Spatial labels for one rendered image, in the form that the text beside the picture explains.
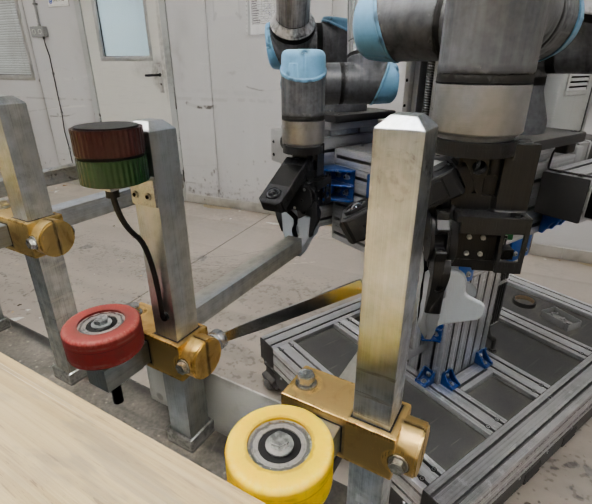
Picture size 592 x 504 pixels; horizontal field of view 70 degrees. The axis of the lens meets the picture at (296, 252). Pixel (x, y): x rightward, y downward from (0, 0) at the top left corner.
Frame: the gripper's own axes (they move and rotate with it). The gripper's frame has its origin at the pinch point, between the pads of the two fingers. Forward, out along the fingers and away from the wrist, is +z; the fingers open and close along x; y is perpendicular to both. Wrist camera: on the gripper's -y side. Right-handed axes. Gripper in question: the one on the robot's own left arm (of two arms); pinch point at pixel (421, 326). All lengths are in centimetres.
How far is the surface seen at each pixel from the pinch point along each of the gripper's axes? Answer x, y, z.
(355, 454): -11.4, -6.3, 7.0
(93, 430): -18.3, -26.7, 0.1
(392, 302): -11.3, -4.5, -9.3
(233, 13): 298, -106, -58
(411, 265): -11.1, -3.4, -12.4
